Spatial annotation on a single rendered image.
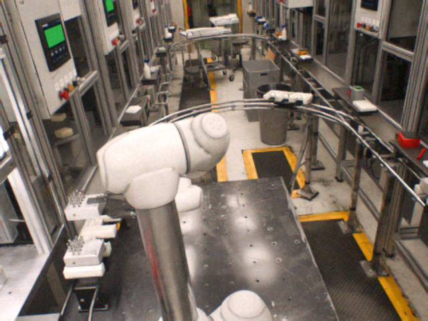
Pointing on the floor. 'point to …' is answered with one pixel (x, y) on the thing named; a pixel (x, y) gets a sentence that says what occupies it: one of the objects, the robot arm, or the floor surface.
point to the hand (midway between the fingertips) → (97, 205)
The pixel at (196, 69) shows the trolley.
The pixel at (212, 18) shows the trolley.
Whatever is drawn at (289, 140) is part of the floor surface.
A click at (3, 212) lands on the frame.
